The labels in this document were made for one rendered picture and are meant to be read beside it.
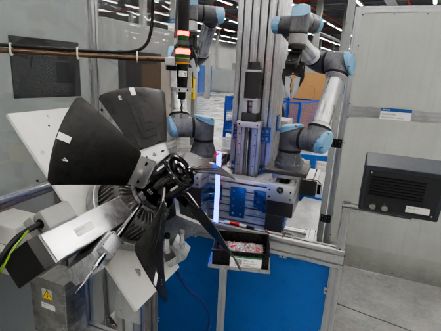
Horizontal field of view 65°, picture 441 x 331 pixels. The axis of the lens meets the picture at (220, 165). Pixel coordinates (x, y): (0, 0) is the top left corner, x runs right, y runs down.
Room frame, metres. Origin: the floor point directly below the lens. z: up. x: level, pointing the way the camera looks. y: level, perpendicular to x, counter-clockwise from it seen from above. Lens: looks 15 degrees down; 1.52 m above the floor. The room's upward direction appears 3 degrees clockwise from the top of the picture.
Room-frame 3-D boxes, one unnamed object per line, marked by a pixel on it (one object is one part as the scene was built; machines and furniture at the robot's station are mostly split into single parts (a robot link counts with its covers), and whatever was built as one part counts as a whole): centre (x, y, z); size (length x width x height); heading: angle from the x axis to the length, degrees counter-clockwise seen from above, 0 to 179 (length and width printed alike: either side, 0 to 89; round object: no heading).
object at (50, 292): (1.01, 0.53, 0.73); 0.15 x 0.09 x 0.22; 69
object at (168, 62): (1.10, 0.14, 1.50); 0.09 x 0.07 x 0.10; 104
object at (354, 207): (1.21, -0.59, 1.04); 0.24 x 0.03 x 0.03; 69
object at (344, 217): (1.25, -0.49, 0.96); 0.03 x 0.03 x 0.20; 69
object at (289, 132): (1.80, -0.37, 1.20); 0.13 x 0.12 x 0.14; 51
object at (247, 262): (1.22, -0.10, 0.85); 0.22 x 0.17 x 0.07; 85
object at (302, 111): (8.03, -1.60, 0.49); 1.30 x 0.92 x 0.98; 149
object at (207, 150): (1.96, 0.11, 1.09); 0.15 x 0.15 x 0.10
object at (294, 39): (1.50, -0.28, 1.65); 0.08 x 0.08 x 0.05
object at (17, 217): (1.13, 0.74, 0.92); 0.17 x 0.16 x 0.11; 69
